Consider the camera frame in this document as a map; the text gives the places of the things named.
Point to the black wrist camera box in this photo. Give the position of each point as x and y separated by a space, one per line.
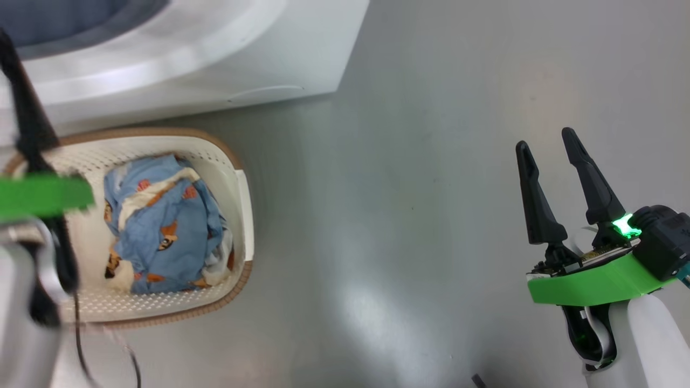
666 237

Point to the grey rubber door gasket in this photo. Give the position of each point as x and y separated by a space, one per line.
64 27

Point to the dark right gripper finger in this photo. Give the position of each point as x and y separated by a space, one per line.
539 215
595 194

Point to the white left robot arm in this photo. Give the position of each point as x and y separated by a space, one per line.
21 323

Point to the blue bear print garment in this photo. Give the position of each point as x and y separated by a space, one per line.
161 248

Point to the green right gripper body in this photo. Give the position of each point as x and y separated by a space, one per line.
593 283

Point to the cream basket with brown rim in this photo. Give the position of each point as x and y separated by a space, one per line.
237 215

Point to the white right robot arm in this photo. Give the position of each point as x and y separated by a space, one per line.
647 345

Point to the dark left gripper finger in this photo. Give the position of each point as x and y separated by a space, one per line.
29 118

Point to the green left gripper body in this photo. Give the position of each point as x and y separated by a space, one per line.
43 194

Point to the white front-load washing machine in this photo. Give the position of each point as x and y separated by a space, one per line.
242 54

